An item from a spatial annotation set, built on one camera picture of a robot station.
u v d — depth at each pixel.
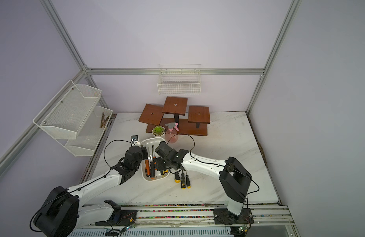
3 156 0.52
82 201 0.44
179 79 0.95
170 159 0.62
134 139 0.73
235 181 0.45
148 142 0.88
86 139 0.91
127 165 0.65
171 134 0.98
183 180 0.84
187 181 0.85
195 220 0.73
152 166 0.86
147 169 0.86
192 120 0.98
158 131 0.98
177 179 0.84
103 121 0.98
